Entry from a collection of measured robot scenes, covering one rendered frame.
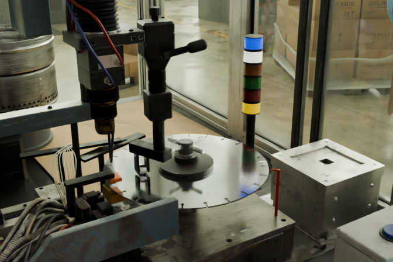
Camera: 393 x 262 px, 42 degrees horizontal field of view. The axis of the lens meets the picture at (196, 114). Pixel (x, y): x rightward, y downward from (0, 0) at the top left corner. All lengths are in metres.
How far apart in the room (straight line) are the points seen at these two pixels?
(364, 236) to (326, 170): 0.25
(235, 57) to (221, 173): 0.66
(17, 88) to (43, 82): 0.08
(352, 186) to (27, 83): 0.91
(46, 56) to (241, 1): 0.59
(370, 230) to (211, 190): 0.29
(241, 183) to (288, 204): 0.26
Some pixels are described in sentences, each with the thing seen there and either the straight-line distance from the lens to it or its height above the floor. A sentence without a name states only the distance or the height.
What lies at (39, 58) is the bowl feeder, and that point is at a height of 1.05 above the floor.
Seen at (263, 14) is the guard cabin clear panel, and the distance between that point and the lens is 1.49.
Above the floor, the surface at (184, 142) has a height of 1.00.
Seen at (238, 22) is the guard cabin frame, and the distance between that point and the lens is 1.56.
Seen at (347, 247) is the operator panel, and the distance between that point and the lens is 0.96.
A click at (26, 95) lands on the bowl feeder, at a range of 1.52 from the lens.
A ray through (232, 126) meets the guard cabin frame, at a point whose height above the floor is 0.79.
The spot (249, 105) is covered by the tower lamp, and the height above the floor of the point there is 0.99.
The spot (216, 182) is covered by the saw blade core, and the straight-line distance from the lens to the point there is 0.97.
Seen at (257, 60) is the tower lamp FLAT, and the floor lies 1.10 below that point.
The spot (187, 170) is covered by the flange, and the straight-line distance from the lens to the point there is 0.99.
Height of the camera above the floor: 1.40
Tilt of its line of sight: 20 degrees down
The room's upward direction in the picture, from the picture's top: straight up
